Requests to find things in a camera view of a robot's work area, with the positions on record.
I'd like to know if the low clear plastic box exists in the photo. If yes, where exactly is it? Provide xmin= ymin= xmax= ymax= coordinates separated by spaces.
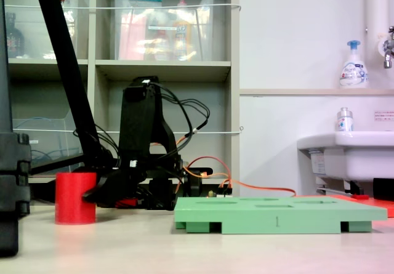
xmin=12 ymin=118 xmax=86 ymax=178

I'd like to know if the black block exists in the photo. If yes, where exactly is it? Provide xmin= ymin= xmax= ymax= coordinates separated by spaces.
xmin=372 ymin=177 xmax=394 ymax=201

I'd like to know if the red cylinder block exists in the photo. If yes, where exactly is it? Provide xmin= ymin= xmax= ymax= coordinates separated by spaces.
xmin=55 ymin=171 xmax=98 ymax=225

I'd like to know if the orange looping wire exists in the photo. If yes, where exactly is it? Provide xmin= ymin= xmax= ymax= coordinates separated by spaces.
xmin=183 ymin=156 xmax=297 ymax=197

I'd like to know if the long black looping cable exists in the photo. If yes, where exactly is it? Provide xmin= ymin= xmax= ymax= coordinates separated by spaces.
xmin=150 ymin=82 xmax=212 ymax=133

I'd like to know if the beige shelf unit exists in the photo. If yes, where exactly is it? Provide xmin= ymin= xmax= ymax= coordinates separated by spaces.
xmin=2 ymin=0 xmax=241 ymax=206

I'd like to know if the narrow clear plastic bin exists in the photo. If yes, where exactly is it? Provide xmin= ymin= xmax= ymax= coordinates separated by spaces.
xmin=61 ymin=0 xmax=89 ymax=60

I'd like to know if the red printed wall label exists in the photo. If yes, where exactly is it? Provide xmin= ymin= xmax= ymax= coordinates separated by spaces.
xmin=374 ymin=110 xmax=394 ymax=122

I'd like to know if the large clear plastic bin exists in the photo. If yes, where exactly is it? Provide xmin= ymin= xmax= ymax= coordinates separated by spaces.
xmin=113 ymin=0 xmax=216 ymax=62

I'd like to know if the green shape sorting board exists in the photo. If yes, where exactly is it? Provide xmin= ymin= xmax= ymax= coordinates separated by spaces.
xmin=174 ymin=195 xmax=388 ymax=235

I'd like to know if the small clear bottle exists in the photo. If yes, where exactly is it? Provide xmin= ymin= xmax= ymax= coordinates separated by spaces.
xmin=336 ymin=107 xmax=354 ymax=132

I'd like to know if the metal faucet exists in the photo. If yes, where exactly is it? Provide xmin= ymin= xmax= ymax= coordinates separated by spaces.
xmin=377 ymin=26 xmax=394 ymax=70

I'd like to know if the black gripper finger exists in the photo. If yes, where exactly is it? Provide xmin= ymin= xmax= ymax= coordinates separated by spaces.
xmin=81 ymin=174 xmax=119 ymax=204

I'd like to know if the yellow label bottle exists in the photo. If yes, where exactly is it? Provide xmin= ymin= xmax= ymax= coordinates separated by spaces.
xmin=173 ymin=0 xmax=194 ymax=61

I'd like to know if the black tripod brace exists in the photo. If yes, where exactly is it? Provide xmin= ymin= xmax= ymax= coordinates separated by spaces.
xmin=29 ymin=152 xmax=86 ymax=176

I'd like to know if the dark glass bottle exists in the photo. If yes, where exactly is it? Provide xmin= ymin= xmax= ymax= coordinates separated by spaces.
xmin=5 ymin=12 xmax=25 ymax=58

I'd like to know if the pink pouch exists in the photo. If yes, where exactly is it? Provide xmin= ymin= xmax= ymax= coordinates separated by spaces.
xmin=118 ymin=12 xmax=148 ymax=61

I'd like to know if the white pump soap bottle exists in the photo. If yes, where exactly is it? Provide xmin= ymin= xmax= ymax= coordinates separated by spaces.
xmin=339 ymin=39 xmax=369 ymax=89

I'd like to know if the small circuit board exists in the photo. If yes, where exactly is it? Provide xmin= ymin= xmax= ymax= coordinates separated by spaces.
xmin=205 ymin=185 xmax=234 ymax=198

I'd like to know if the white sink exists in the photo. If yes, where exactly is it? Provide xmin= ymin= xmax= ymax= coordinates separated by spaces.
xmin=297 ymin=131 xmax=394 ymax=182

